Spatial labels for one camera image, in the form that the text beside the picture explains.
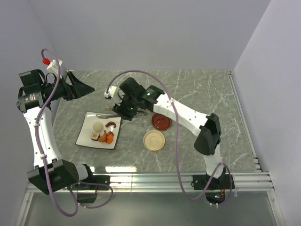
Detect sushi roll piece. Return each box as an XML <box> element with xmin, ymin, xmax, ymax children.
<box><xmin>90</xmin><ymin>132</ymin><xmax>100</xmax><ymax>141</ymax></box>

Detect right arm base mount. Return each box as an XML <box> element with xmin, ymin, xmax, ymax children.
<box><xmin>191</xmin><ymin>174</ymin><xmax>235</xmax><ymax>206</ymax></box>

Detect white square plate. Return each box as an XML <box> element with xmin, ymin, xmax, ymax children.
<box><xmin>75</xmin><ymin>111</ymin><xmax>121</xmax><ymax>149</ymax></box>

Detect dark red sausage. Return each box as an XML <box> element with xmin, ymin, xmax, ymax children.
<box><xmin>105</xmin><ymin>121</ymin><xmax>117</xmax><ymax>128</ymax></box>

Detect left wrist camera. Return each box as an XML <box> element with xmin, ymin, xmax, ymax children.
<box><xmin>42</xmin><ymin>58</ymin><xmax>58</xmax><ymax>76</ymax></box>

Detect white rice ball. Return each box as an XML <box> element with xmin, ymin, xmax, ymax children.
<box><xmin>92</xmin><ymin>121</ymin><xmax>103</xmax><ymax>132</ymax></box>

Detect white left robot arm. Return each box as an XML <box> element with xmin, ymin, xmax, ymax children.
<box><xmin>16</xmin><ymin>69</ymin><xmax>95</xmax><ymax>195</ymax></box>

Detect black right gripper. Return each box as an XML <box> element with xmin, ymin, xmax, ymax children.
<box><xmin>112</xmin><ymin>92</ymin><xmax>139</xmax><ymax>122</ymax></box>

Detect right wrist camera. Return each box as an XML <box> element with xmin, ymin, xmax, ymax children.
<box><xmin>104</xmin><ymin>86</ymin><xmax>119</xmax><ymax>100</ymax></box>

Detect orange fried chicken piece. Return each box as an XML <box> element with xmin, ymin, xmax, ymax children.
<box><xmin>106</xmin><ymin>131</ymin><xmax>114</xmax><ymax>144</ymax></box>

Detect metal serving tongs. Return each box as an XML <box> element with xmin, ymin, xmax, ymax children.
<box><xmin>95</xmin><ymin>108</ymin><xmax>148</xmax><ymax>119</ymax></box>

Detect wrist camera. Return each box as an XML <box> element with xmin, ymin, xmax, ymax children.
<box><xmin>104</xmin><ymin>86</ymin><xmax>119</xmax><ymax>100</ymax></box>
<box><xmin>42</xmin><ymin>58</ymin><xmax>58</xmax><ymax>76</ymax></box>

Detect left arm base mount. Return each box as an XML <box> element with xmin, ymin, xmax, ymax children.
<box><xmin>71</xmin><ymin>175</ymin><xmax>111</xmax><ymax>204</ymax></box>

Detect orange fried shrimp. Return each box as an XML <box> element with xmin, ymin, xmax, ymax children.
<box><xmin>98</xmin><ymin>130</ymin><xmax>107</xmax><ymax>143</ymax></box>

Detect red round lid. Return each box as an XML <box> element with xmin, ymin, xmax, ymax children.
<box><xmin>151</xmin><ymin>113</ymin><xmax>172</xmax><ymax>130</ymax></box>

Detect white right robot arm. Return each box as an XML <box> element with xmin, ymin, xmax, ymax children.
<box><xmin>104</xmin><ymin>78</ymin><xmax>228</xmax><ymax>190</ymax></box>

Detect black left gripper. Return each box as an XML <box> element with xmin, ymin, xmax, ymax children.
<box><xmin>42</xmin><ymin>71</ymin><xmax>95</xmax><ymax>101</ymax></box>

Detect beige round lid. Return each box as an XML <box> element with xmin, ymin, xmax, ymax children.
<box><xmin>143</xmin><ymin>130</ymin><xmax>166</xmax><ymax>151</ymax></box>

